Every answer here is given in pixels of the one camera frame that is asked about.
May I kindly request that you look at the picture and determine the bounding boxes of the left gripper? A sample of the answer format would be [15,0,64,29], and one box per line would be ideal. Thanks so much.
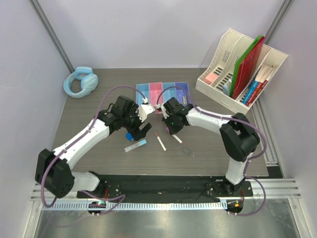
[122,104,151,140]

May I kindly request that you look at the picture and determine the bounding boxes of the magenta capped white pen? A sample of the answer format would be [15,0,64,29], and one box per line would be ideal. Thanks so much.
[171,134,183,144]

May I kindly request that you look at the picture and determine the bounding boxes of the blue capped white marker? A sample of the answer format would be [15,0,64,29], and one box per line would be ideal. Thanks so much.
[124,139,147,153]

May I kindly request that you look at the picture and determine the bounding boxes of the blue pencil sharpener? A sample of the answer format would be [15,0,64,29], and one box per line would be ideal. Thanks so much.
[125,133,134,141]

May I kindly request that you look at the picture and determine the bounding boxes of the brown capped white pen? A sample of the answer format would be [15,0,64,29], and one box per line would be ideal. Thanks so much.
[155,131,167,152]

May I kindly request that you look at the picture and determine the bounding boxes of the grey eraser sleeve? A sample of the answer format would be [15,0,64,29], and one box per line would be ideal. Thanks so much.
[182,148,191,155]

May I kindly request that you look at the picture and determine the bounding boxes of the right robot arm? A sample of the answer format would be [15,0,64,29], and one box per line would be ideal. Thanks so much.
[138,97,260,196]

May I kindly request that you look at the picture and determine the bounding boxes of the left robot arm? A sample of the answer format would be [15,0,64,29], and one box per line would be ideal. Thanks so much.
[35,96,155,198]

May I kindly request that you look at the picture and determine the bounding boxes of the teal blue drawer box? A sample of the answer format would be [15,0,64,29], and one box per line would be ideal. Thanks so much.
[162,82,176,103]

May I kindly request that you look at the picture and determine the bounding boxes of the purple drawer box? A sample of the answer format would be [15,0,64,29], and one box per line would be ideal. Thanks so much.
[175,82,191,105]

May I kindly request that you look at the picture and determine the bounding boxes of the light blue drawer box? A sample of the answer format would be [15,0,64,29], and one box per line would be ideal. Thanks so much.
[136,83,150,105]

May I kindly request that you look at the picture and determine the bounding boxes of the pink drawer box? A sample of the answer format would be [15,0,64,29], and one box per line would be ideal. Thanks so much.
[149,82,162,114]

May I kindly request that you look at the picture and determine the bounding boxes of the pink notepad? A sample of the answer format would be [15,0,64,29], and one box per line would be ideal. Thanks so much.
[204,72,218,85]

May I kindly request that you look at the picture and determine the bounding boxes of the white file organizer rack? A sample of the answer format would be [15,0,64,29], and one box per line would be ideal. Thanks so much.
[196,29,288,114]

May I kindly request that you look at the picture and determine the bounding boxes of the light blue item in rack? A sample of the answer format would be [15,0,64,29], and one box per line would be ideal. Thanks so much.
[222,81,231,96]

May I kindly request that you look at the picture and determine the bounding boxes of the light blue headphones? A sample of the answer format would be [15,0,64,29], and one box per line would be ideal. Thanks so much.
[63,66,99,99]

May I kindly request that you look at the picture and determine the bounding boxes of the red perforated board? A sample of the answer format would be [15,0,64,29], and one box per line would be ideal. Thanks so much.
[232,36,265,99]

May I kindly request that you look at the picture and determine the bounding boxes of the books in rack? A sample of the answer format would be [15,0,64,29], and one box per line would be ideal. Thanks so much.
[242,64,275,106]

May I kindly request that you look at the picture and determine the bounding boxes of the green board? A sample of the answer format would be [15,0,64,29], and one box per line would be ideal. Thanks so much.
[231,35,262,97]

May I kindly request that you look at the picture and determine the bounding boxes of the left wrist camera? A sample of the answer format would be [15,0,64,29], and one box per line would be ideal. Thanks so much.
[138,98,155,122]

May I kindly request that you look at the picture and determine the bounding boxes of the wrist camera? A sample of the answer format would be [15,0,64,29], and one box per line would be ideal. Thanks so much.
[156,104,169,119]
[138,98,155,122]

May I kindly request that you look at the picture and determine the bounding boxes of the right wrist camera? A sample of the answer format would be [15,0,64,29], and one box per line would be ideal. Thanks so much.
[156,104,169,119]

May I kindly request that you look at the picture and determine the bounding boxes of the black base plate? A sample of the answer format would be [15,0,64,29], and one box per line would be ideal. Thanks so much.
[90,173,254,199]

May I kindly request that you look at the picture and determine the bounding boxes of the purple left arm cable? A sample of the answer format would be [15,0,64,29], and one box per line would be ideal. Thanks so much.
[41,85,149,221]

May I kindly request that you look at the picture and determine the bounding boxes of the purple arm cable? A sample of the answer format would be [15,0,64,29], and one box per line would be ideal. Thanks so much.
[41,85,149,221]
[156,86,267,217]

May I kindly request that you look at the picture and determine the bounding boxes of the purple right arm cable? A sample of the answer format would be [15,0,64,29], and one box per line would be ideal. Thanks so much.
[156,86,267,217]

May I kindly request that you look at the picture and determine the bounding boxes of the slotted cable duct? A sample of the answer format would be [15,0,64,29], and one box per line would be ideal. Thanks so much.
[43,200,227,211]

